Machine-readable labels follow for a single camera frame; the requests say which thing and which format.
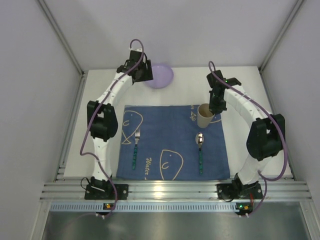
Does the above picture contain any beige cup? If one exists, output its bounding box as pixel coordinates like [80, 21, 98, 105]
[197, 103, 214, 129]

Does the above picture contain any lilac plate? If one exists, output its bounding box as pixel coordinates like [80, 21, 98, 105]
[144, 63, 174, 89]

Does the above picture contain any green handled spoon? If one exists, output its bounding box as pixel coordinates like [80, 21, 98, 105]
[195, 132, 204, 175]

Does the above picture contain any green handled fork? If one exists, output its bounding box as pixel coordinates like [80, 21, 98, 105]
[132, 128, 141, 170]

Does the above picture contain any blue cloth placemat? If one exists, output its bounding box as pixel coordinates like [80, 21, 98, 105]
[116, 105, 231, 181]

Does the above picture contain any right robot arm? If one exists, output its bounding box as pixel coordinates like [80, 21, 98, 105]
[206, 70, 285, 197]

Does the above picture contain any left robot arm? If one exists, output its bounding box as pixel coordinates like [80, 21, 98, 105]
[85, 48, 153, 182]

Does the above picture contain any right aluminium frame post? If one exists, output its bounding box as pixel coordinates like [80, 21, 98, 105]
[258, 0, 307, 72]

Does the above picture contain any aluminium frame post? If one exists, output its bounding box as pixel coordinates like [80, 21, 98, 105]
[258, 0, 307, 72]
[37, 0, 86, 76]

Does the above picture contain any left aluminium frame post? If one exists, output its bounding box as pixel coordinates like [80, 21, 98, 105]
[37, 0, 86, 76]

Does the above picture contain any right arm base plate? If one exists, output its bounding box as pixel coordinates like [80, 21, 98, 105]
[216, 182, 263, 202]

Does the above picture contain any slotted cable duct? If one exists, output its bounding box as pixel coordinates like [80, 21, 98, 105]
[50, 202, 252, 213]

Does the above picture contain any aluminium front rail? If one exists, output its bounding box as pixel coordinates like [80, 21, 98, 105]
[40, 178, 312, 202]

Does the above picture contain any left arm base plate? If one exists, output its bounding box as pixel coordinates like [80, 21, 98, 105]
[84, 184, 129, 200]

